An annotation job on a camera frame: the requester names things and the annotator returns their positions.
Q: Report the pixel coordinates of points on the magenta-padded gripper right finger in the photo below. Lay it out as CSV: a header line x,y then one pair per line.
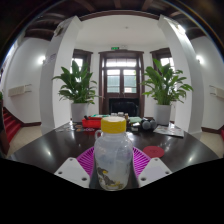
x,y
154,170

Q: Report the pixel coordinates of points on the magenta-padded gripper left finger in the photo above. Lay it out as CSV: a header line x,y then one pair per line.
x,y
72,170

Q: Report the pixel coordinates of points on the clear bottle with yellow cap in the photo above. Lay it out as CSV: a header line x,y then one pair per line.
x,y
113,156

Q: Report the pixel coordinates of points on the flat round red coaster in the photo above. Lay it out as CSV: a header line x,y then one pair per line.
x,y
153,152

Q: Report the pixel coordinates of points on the printed paper sheet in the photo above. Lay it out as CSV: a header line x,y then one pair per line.
x,y
169,130

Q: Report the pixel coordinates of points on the red box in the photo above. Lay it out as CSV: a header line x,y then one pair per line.
x,y
91,123

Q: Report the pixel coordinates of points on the green flat packet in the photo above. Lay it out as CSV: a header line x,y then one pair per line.
x,y
100,116

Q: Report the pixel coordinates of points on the black chair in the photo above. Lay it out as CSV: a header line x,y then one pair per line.
x,y
123,106

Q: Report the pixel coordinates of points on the red carpeted staircase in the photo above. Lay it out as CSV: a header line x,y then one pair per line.
x,y
11,125

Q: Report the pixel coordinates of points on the potted plant in white pot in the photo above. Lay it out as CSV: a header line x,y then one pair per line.
x,y
77,86
164,86

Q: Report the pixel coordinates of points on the dark wooden glazed door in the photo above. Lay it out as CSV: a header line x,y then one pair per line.
x,y
121,80

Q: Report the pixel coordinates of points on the dark framed window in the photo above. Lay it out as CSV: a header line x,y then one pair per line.
x,y
165,55
83,56

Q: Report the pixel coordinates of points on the green exit sign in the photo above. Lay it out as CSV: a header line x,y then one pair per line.
x,y
115,48

